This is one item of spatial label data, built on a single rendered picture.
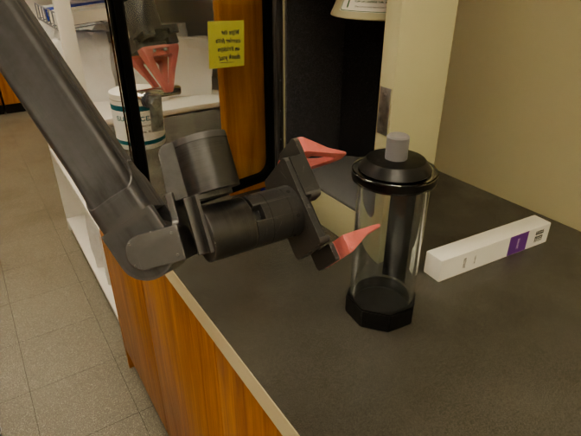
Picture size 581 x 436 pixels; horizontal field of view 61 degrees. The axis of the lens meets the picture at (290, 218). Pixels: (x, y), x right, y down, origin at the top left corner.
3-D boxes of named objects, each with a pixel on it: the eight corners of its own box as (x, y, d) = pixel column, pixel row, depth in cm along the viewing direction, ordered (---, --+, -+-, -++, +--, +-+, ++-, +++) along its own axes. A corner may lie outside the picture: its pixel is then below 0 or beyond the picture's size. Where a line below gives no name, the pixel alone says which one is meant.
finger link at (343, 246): (374, 177, 56) (306, 195, 52) (401, 234, 54) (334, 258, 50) (347, 200, 62) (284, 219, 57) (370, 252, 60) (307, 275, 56)
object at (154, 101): (165, 131, 79) (162, 95, 76) (153, 132, 78) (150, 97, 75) (159, 127, 80) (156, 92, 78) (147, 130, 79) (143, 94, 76)
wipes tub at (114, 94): (156, 132, 145) (150, 80, 138) (172, 144, 135) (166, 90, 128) (111, 140, 139) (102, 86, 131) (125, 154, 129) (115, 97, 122)
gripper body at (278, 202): (297, 153, 53) (237, 166, 50) (335, 238, 51) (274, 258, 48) (277, 178, 59) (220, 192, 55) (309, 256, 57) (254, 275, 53)
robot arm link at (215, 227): (193, 266, 51) (210, 265, 46) (175, 202, 51) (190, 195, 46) (251, 247, 55) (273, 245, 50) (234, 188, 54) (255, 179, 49)
